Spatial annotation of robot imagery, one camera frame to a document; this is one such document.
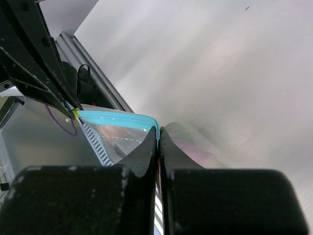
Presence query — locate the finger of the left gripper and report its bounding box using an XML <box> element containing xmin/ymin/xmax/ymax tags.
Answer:
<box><xmin>0</xmin><ymin>24</ymin><xmax>75</xmax><ymax>120</ymax></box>
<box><xmin>0</xmin><ymin>0</ymin><xmax>81</xmax><ymax>112</ymax></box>

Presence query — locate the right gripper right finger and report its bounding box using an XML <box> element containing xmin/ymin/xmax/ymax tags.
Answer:
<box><xmin>159</xmin><ymin>127</ymin><xmax>308</xmax><ymax>235</ymax></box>

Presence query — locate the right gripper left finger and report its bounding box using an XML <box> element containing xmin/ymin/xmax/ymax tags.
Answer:
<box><xmin>0</xmin><ymin>137</ymin><xmax>157</xmax><ymax>235</ymax></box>

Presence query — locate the clear zip top bag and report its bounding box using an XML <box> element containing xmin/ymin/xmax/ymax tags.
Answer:
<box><xmin>73</xmin><ymin>104</ymin><xmax>227</xmax><ymax>168</ymax></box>

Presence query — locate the aluminium mounting rail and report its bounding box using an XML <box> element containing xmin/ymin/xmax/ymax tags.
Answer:
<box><xmin>55</xmin><ymin>32</ymin><xmax>133</xmax><ymax>113</ymax></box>

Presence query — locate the slotted white cable duct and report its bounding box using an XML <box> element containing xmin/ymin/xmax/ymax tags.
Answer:
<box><xmin>78</xmin><ymin>119</ymin><xmax>114</xmax><ymax>166</ymax></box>

